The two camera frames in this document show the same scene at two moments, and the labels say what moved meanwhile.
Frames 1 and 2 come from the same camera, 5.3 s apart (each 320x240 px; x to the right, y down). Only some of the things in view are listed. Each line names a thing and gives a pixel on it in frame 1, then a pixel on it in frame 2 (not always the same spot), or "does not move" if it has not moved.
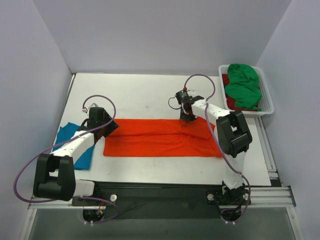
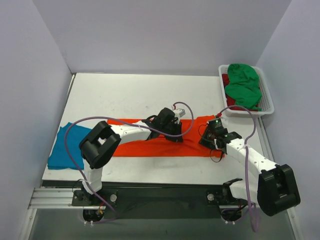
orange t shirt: x=188 y=138 does not move
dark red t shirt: x=230 y=101 does not move
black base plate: x=152 y=201 does not move
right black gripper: x=187 y=116 to x=206 y=137
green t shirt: x=244 y=86 does not move
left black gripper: x=110 y=126 to x=175 y=128
